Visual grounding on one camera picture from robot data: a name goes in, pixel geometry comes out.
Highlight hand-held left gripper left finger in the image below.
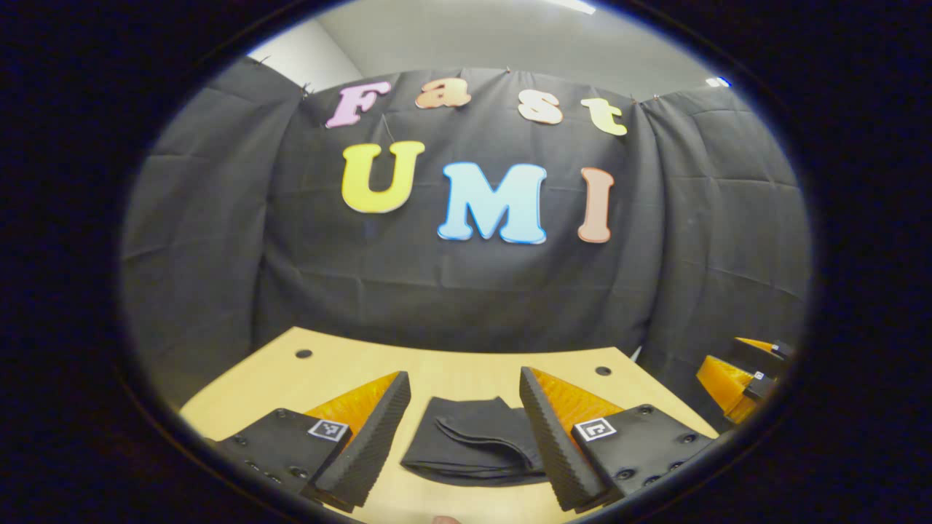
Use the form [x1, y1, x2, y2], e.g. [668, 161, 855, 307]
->
[208, 370, 413, 514]

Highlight black backdrop cloth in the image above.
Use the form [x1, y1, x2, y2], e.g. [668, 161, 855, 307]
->
[120, 57, 815, 412]

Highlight black jeans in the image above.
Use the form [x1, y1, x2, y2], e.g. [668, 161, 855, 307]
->
[399, 395, 550, 487]

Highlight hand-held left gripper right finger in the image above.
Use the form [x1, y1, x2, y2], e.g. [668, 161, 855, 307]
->
[518, 366, 718, 514]

